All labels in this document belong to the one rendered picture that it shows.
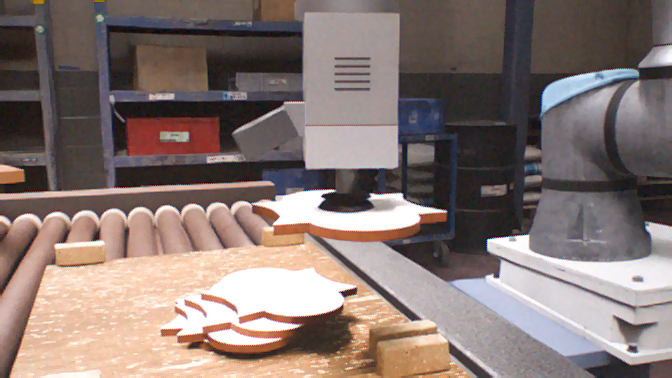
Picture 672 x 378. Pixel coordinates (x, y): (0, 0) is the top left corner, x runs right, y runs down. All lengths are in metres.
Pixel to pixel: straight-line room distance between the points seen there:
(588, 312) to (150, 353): 0.49
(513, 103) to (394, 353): 4.46
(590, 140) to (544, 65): 5.70
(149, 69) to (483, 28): 3.11
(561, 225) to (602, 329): 0.14
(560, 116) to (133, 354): 0.57
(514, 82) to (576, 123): 4.09
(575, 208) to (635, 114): 0.14
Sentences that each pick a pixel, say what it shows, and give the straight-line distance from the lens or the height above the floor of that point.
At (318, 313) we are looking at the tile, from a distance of 0.55.
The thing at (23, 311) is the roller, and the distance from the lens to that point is 0.80.
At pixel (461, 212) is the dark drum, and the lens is 4.32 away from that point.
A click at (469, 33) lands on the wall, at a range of 6.07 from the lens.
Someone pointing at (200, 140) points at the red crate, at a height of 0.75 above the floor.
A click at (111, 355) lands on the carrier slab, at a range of 0.58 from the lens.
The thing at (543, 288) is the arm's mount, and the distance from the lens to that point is 0.85.
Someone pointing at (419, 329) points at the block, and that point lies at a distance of 0.54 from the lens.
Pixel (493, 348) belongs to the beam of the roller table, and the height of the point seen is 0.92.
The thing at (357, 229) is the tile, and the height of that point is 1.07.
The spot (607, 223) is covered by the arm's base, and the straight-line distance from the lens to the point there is 0.83.
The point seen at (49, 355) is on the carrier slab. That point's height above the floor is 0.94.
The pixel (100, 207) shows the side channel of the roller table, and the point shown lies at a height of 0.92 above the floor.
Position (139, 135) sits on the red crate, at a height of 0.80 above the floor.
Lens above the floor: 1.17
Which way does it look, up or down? 10 degrees down
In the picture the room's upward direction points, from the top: straight up
